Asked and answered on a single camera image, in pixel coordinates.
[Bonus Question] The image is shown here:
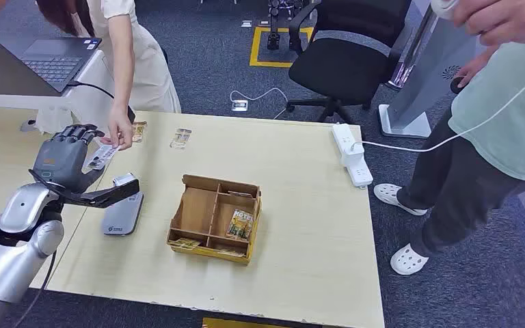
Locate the black laptop power cable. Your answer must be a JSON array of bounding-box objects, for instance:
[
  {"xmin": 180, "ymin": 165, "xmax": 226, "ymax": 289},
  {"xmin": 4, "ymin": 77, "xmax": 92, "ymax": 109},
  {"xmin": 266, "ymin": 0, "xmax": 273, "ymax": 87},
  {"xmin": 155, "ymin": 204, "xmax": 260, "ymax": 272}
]
[{"xmin": 65, "ymin": 80, "xmax": 116, "ymax": 100}]

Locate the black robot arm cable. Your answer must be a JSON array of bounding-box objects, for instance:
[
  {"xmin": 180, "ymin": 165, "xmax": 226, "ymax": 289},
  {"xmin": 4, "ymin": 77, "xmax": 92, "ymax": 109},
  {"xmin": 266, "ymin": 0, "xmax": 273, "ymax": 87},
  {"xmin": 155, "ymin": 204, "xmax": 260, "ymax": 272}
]
[{"xmin": 13, "ymin": 251, "xmax": 58, "ymax": 328}]

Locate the white charger plug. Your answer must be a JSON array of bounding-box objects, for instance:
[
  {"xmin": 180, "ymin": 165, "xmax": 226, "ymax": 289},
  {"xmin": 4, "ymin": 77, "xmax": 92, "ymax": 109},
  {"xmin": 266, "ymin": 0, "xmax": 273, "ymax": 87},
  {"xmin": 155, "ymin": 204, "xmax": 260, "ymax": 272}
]
[{"xmin": 340, "ymin": 141, "xmax": 365, "ymax": 167}]

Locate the person's left hand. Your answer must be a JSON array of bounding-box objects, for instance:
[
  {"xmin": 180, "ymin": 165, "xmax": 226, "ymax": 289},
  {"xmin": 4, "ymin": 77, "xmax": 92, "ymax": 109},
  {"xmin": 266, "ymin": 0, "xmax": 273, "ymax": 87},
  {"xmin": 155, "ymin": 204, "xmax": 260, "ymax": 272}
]
[
  {"xmin": 100, "ymin": 106, "xmax": 134, "ymax": 151},
  {"xmin": 451, "ymin": 0, "xmax": 525, "ymax": 46}
]

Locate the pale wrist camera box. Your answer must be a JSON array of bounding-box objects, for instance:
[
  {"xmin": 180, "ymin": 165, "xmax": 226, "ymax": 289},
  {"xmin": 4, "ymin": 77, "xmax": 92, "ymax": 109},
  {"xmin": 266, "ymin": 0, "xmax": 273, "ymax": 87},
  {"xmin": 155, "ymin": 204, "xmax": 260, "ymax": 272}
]
[{"xmin": 111, "ymin": 172, "xmax": 137, "ymax": 188}]

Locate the white floor cable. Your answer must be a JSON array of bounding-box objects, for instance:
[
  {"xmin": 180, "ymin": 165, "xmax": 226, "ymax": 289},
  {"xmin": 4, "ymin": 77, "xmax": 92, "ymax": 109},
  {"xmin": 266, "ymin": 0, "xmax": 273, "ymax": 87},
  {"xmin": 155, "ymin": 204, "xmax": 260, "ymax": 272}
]
[{"xmin": 229, "ymin": 87, "xmax": 289, "ymax": 121}]

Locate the person's right hand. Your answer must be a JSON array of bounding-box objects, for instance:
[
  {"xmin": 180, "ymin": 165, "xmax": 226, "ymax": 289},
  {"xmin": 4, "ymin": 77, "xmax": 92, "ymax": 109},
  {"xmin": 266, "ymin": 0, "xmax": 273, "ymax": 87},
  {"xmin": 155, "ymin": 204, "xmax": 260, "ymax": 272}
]
[{"xmin": 455, "ymin": 61, "xmax": 487, "ymax": 89}]

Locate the wooden compartment box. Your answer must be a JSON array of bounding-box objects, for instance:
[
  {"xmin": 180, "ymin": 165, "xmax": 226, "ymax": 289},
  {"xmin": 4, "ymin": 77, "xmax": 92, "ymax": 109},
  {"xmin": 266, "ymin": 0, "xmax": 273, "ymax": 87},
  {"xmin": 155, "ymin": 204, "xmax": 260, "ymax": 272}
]
[{"xmin": 166, "ymin": 174, "xmax": 263, "ymax": 267}]

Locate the person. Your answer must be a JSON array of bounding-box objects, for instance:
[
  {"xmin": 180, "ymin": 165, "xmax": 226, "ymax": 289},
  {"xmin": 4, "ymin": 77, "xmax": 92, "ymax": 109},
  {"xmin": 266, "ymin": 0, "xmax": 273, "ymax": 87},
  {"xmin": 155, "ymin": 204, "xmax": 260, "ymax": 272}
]
[
  {"xmin": 0, "ymin": 0, "xmax": 182, "ymax": 151},
  {"xmin": 373, "ymin": 0, "xmax": 525, "ymax": 277}
]

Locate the white reception counter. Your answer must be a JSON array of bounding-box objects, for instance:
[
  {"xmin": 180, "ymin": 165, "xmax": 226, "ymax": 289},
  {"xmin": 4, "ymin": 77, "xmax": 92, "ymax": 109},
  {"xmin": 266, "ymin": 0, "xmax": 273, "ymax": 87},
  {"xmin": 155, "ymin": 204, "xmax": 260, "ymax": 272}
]
[{"xmin": 0, "ymin": 49, "xmax": 130, "ymax": 137}]

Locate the white crumpled tissue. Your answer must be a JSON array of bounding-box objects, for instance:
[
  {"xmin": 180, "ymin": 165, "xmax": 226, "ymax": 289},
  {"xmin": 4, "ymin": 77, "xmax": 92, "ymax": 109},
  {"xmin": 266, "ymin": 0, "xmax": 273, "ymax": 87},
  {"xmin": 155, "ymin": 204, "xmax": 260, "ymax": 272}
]
[{"xmin": 35, "ymin": 108, "xmax": 75, "ymax": 135}]

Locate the black wheeled equipment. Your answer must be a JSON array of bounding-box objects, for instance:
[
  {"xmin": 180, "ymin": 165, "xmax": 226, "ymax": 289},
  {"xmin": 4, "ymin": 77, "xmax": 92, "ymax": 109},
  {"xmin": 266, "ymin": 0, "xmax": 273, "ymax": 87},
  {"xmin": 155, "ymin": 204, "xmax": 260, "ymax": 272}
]
[{"xmin": 266, "ymin": 0, "xmax": 306, "ymax": 51}]

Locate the white perforated clog shoe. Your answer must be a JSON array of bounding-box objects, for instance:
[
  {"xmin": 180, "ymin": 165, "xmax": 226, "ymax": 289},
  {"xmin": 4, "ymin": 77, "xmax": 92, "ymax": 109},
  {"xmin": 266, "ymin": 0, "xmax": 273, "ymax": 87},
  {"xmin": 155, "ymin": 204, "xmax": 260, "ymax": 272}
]
[
  {"xmin": 390, "ymin": 243, "xmax": 430, "ymax": 277},
  {"xmin": 373, "ymin": 183, "xmax": 429, "ymax": 217}
]

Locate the white hand controller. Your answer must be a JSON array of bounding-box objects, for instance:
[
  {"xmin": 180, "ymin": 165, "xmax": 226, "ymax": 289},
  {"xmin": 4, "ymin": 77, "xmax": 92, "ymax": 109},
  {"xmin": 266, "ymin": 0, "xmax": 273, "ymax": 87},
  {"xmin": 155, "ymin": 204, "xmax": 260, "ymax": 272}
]
[{"xmin": 430, "ymin": 0, "xmax": 460, "ymax": 20}]

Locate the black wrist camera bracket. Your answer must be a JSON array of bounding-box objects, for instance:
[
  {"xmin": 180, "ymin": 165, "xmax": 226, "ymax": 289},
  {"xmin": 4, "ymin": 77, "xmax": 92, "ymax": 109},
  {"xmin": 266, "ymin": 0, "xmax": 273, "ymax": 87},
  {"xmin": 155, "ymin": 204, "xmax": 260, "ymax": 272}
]
[{"xmin": 28, "ymin": 169, "xmax": 141, "ymax": 210}]

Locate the white charger cable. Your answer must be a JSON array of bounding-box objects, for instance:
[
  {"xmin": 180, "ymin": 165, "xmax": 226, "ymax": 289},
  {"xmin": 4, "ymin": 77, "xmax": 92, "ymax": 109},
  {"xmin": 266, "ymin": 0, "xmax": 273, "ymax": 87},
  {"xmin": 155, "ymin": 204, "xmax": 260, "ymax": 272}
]
[{"xmin": 351, "ymin": 56, "xmax": 525, "ymax": 155}]

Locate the white ID card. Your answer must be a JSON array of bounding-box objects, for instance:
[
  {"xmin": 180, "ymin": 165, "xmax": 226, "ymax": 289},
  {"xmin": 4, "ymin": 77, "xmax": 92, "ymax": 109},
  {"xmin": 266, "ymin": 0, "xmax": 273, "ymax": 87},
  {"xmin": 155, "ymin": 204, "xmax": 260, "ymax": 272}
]
[{"xmin": 85, "ymin": 143, "xmax": 122, "ymax": 171}]

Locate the grey card reader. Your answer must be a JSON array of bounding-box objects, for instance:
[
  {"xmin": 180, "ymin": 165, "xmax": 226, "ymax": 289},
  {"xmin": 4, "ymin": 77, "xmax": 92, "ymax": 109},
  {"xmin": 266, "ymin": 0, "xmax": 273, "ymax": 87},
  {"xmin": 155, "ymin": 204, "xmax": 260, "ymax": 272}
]
[{"xmin": 101, "ymin": 191, "xmax": 145, "ymax": 236}]

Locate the dark grey laptop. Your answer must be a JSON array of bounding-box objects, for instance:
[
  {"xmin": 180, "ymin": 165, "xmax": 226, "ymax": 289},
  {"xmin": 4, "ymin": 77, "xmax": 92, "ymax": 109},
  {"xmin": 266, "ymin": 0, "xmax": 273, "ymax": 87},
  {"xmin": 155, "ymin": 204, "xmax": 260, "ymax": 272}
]
[{"xmin": 0, "ymin": 23, "xmax": 103, "ymax": 98}]

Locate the white power strip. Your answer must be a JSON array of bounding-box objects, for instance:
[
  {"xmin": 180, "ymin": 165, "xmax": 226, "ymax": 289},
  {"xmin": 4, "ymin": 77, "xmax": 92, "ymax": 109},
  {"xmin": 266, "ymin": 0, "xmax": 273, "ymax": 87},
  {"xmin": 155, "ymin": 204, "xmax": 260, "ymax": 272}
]
[{"xmin": 332, "ymin": 123, "xmax": 374, "ymax": 189}]

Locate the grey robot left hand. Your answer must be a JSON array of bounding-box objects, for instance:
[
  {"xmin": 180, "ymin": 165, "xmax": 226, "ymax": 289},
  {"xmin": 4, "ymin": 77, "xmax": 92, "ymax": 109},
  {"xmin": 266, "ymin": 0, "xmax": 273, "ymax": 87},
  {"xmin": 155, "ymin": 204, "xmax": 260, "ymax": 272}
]
[{"xmin": 31, "ymin": 124, "xmax": 105, "ymax": 194}]

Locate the black office chair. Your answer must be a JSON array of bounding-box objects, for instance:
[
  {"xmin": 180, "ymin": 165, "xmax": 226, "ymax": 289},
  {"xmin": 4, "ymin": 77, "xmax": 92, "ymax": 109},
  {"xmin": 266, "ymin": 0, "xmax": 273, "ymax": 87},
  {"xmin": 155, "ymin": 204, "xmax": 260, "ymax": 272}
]
[{"xmin": 286, "ymin": 0, "xmax": 413, "ymax": 125}]

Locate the grey metal floor stand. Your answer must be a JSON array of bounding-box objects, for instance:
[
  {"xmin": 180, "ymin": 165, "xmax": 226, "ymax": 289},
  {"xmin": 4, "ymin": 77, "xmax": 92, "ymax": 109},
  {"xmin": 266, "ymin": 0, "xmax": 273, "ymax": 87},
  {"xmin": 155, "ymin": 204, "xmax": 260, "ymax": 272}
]
[{"xmin": 377, "ymin": 0, "xmax": 479, "ymax": 139}]

